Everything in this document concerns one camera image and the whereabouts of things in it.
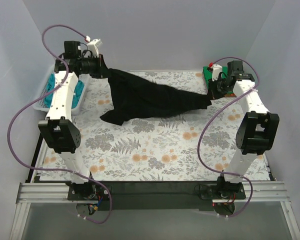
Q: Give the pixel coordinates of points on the white plastic basket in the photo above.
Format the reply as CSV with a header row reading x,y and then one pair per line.
x,y
39,105

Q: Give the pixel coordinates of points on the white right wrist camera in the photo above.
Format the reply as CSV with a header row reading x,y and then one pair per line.
x,y
215,70

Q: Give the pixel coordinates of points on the teal t shirt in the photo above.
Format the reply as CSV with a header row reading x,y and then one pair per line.
x,y
76,96

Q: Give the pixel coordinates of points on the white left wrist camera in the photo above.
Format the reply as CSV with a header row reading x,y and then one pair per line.
x,y
93,45

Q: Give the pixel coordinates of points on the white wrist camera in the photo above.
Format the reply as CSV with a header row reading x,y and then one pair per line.
x,y
93,45
215,70

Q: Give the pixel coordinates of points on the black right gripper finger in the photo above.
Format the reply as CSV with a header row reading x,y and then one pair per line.
x,y
213,97
210,88

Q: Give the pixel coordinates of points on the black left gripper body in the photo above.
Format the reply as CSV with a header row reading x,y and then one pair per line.
x,y
100,66

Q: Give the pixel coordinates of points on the aluminium frame rail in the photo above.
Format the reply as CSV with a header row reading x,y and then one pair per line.
x,y
146,195

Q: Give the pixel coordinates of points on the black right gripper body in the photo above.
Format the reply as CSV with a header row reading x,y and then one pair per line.
x,y
213,88

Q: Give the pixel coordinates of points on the folded green t shirt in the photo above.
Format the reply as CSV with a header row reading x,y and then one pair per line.
x,y
207,75

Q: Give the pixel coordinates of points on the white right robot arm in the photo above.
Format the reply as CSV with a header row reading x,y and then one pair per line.
x,y
257,131

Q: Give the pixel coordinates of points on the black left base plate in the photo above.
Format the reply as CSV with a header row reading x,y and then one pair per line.
x,y
87,191

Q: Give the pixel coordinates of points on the floral table mat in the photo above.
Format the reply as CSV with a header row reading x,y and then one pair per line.
x,y
193,146

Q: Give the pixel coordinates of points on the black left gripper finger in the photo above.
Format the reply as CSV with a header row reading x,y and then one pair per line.
x,y
98,74
103,69

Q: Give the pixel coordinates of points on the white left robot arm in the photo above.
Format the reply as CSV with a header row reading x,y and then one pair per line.
x,y
57,129

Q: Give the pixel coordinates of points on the black t shirt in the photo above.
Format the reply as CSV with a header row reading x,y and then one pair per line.
x,y
135,97

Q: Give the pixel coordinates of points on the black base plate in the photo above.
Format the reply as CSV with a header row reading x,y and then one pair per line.
x,y
87,191
210,192

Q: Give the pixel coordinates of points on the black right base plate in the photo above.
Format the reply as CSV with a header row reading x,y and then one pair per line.
x,y
210,192

